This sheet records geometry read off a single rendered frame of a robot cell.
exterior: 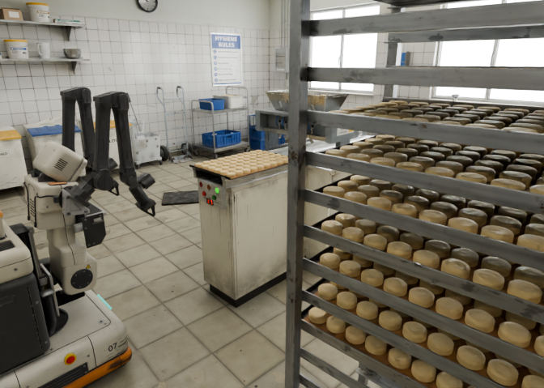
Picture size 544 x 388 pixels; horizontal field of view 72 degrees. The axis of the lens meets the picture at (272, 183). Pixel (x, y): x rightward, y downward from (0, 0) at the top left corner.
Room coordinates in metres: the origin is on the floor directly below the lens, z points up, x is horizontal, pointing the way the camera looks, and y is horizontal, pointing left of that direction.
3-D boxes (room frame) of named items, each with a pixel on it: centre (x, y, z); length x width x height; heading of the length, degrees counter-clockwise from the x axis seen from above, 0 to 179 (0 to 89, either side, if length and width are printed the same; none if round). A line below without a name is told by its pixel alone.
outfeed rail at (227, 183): (2.74, -0.42, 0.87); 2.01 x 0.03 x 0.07; 136
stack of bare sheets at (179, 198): (4.15, 0.98, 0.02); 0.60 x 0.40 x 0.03; 102
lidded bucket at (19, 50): (4.78, 3.06, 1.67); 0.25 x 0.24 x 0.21; 132
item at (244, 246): (2.40, 0.11, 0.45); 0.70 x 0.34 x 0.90; 136
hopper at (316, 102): (2.76, -0.24, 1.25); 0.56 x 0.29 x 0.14; 46
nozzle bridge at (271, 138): (2.76, -0.24, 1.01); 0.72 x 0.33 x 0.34; 46
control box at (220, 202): (2.14, 0.37, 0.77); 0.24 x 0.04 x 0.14; 46
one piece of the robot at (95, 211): (1.76, 0.97, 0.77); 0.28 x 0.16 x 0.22; 45
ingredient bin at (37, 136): (4.74, 2.80, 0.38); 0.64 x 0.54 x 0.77; 41
